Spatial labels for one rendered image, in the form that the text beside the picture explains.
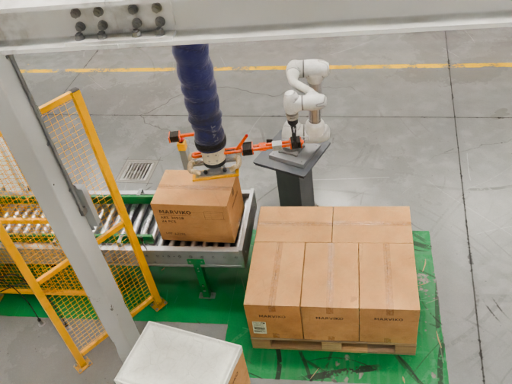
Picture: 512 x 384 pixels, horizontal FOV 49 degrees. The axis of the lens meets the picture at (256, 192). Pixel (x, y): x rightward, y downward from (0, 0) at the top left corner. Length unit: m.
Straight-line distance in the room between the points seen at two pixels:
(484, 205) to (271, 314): 2.38
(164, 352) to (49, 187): 1.11
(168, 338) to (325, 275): 1.31
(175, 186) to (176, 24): 3.01
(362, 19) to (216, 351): 2.27
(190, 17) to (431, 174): 4.52
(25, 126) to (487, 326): 3.45
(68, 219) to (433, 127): 4.23
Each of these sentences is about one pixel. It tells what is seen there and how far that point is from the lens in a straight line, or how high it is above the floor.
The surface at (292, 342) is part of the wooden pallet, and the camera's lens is 4.40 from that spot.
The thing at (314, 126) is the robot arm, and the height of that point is 1.04.
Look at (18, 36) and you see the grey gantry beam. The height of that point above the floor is 3.12.
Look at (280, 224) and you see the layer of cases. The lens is 4.47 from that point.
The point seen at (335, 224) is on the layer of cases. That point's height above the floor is 0.54.
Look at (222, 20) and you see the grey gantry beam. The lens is 1.42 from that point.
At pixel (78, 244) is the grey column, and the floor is 1.48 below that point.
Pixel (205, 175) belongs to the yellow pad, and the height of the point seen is 1.17.
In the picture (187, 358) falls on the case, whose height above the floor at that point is 1.02.
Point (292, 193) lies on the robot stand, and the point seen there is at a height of 0.37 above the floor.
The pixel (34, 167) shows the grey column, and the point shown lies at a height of 2.07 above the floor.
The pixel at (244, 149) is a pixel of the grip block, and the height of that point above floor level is 1.30.
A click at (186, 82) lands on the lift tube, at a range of 3.63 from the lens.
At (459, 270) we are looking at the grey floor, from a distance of 4.90.
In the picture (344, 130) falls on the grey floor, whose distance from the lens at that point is 6.28.
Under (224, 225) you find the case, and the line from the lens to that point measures 4.25.
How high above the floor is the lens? 3.71
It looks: 42 degrees down
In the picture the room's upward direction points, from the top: 10 degrees counter-clockwise
